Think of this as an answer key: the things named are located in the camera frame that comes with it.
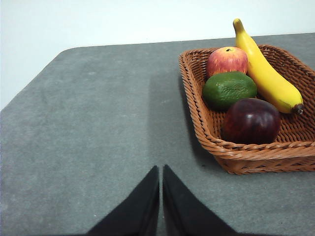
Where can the dark purple plum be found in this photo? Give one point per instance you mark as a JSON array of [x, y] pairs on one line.
[[251, 121]]

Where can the brown wicker basket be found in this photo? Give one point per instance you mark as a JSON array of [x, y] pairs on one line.
[[246, 155]]

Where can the green avocado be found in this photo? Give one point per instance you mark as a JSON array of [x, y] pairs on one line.
[[229, 91]]

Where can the red yellow apple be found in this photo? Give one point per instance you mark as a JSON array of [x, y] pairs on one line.
[[226, 61]]

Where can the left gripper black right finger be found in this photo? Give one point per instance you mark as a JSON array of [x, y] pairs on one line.
[[187, 211]]

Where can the yellow banana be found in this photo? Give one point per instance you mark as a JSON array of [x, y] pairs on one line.
[[265, 73]]

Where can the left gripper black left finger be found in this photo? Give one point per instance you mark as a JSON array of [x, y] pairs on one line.
[[137, 211]]

